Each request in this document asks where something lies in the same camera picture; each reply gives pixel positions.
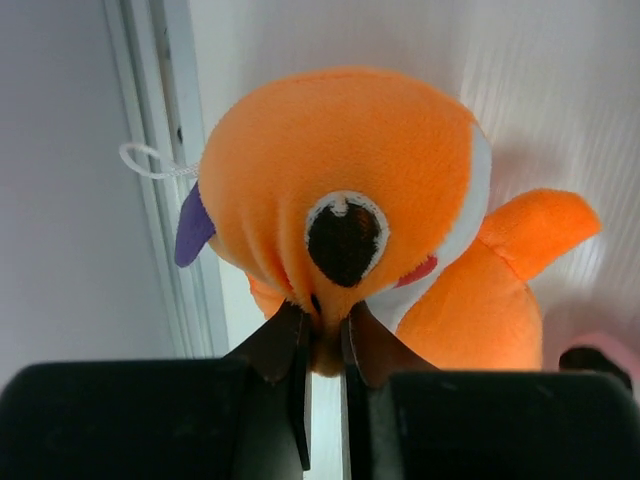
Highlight orange shark plush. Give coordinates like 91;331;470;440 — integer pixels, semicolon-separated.
174;67;601;376

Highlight pink striped plush left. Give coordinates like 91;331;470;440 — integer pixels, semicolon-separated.
558;332;639;393

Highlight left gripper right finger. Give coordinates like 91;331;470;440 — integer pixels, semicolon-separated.
341;303;639;479

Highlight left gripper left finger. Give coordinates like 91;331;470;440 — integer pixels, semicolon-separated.
1;303;311;479

